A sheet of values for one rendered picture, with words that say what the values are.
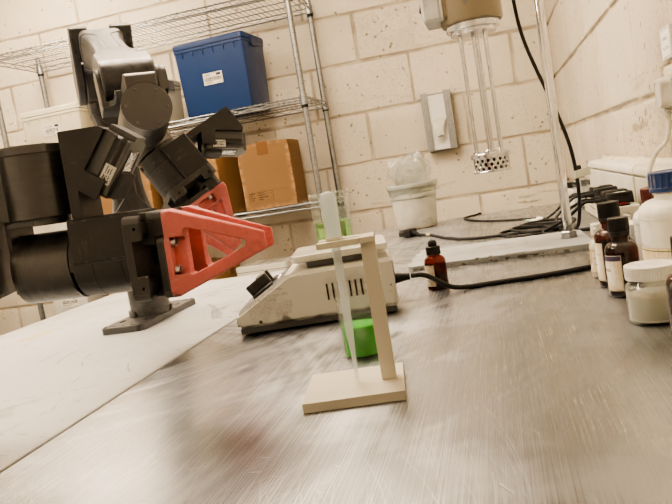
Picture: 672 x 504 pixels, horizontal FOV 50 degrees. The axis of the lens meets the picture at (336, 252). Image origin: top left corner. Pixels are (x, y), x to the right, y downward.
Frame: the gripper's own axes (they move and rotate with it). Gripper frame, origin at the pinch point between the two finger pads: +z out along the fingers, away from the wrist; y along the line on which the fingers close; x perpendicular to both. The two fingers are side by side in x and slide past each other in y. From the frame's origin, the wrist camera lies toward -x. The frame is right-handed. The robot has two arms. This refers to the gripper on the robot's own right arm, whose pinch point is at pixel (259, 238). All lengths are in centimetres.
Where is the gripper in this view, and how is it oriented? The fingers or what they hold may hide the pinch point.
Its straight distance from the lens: 57.8
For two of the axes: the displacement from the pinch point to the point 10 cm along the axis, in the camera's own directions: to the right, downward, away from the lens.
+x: 1.4, 9.9, 1.0
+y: 0.7, -1.1, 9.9
